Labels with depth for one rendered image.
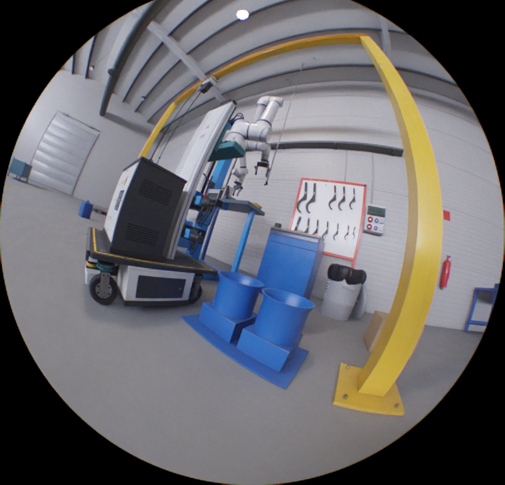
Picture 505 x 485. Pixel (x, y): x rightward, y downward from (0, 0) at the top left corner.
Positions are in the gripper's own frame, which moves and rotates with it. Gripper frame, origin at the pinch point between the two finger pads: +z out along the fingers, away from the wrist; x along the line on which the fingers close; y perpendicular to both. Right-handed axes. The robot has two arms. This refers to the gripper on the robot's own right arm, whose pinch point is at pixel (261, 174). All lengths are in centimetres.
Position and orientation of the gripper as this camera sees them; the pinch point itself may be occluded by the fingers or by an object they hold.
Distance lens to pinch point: 184.0
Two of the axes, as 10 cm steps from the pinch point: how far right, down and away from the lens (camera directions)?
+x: 8.4, 3.4, -4.2
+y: -5.0, 1.9, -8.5
